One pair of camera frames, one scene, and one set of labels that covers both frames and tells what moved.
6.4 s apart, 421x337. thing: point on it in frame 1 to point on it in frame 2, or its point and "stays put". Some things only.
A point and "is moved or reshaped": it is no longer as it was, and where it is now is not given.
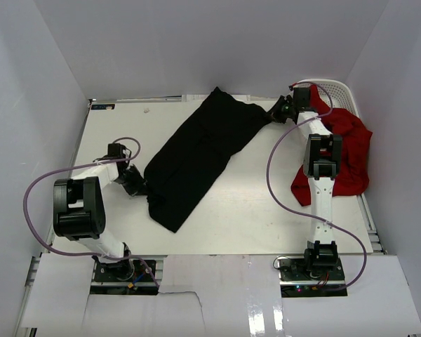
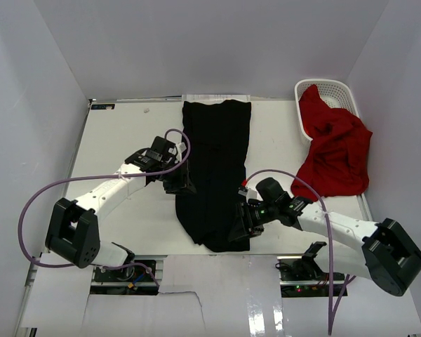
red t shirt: (356, 141) stays put
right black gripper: (276, 113) to (244, 226)
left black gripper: (139, 187) to (182, 182)
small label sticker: (102, 107) stays put
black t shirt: (179, 175) is moved or reshaped
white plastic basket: (337, 94) stays put
